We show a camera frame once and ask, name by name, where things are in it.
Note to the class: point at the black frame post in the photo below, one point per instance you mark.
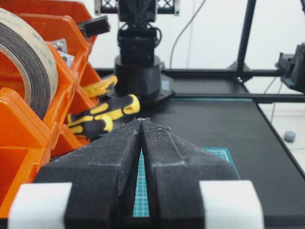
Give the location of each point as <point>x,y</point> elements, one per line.
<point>269,28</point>

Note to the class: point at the beige double-sided tape roll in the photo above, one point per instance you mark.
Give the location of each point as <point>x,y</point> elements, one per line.
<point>32,57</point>

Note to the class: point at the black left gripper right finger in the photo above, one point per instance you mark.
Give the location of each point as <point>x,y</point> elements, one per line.
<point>161,139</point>

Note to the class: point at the small grey cap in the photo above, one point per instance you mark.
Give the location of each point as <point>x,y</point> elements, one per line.
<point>289,136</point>

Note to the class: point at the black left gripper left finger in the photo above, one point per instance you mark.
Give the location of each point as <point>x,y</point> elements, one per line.
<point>103,176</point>

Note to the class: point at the yellow black screwdriver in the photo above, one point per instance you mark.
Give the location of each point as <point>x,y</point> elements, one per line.
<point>116,108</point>
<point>90,126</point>

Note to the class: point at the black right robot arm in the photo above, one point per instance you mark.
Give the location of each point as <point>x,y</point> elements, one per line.
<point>137,67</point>

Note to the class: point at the black device on right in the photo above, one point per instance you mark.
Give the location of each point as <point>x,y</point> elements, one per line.
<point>292,67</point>

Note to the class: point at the black aluminium extrusion bar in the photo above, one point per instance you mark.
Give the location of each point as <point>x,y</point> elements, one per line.
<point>94,27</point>

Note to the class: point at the yellow utility knife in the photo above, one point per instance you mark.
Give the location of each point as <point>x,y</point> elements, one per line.
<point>102,87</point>

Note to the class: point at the green cutting mat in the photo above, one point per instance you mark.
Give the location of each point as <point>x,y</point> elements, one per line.
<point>169,186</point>

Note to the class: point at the orange plastic container rack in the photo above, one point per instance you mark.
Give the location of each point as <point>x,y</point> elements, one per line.
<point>26,141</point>

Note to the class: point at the silver corner brackets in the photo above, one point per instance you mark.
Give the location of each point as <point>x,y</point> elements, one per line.
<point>62,48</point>

